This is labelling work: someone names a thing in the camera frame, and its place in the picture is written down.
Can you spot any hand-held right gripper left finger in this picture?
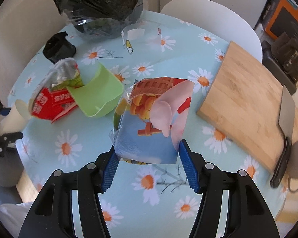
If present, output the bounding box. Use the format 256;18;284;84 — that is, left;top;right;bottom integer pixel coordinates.
18;145;120;238

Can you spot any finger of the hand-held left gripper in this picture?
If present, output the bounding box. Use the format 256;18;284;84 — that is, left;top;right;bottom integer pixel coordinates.
0;100;11;119
0;130;24;158

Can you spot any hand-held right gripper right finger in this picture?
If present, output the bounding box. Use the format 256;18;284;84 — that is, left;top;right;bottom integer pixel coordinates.
179;139;281;238

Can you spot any white paper cup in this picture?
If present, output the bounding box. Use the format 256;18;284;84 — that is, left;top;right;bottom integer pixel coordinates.
0;99;32;134

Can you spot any colourful snack bag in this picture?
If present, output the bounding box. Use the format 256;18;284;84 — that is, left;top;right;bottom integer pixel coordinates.
109;76;195;165

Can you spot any broken green plastic bowl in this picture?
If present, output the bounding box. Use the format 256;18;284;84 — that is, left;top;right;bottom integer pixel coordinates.
66;62;125;118

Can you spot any clear plastic bin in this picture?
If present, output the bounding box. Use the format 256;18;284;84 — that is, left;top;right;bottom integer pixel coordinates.
65;0;149;39

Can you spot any grey container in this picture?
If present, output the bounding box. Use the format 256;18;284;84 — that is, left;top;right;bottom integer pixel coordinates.
0;149;24;187

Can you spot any red snack wrapper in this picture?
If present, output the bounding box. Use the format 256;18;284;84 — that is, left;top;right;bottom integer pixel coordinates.
29;58;84;124

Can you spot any black cloth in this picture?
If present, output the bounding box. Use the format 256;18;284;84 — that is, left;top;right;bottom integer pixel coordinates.
43;32;77;64

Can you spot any wooden cutting board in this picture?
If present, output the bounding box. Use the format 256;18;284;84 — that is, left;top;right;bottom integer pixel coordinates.
197;41;298;171

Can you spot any clear plastic cup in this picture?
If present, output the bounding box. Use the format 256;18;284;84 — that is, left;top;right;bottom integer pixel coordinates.
121;22;162;55

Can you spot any white chair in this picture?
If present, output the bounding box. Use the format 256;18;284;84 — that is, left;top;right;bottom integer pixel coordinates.
160;0;263;63

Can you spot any black appliance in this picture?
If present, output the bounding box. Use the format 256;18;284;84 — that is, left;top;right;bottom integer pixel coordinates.
262;32;298;95

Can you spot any orange and black box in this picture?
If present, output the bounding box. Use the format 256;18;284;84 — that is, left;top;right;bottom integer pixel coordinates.
265;0;298;40

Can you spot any steel cleaver with black handle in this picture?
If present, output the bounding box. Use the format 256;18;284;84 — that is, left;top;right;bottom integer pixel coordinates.
270;84;296;188

